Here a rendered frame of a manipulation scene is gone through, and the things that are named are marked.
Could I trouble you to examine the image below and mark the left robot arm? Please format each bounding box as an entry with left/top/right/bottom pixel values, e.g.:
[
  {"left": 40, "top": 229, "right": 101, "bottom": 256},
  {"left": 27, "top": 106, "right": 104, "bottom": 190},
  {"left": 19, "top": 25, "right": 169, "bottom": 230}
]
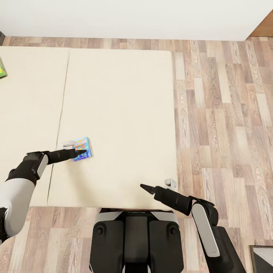
[{"left": 0, "top": 140, "right": 87, "bottom": 245}]

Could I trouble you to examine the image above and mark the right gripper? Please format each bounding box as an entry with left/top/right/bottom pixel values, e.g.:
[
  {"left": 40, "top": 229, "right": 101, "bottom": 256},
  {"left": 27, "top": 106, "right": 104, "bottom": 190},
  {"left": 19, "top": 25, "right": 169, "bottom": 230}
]
[{"left": 140, "top": 184, "right": 180, "bottom": 210}]

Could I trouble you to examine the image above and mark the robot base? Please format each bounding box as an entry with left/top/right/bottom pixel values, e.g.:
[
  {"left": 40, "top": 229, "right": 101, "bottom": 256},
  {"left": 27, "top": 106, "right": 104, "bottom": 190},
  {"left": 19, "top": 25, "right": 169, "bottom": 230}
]
[{"left": 89, "top": 208, "right": 184, "bottom": 273}]

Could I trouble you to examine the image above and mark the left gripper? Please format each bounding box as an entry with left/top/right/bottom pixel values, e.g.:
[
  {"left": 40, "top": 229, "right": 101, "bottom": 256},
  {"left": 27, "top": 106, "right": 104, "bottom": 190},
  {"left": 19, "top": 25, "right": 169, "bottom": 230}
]
[{"left": 56, "top": 148, "right": 87, "bottom": 162}]

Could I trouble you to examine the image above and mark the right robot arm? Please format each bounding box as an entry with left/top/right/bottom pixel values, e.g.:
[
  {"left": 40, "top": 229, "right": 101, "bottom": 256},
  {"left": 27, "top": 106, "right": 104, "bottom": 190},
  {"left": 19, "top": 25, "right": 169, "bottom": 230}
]
[{"left": 140, "top": 178, "right": 246, "bottom": 273}]

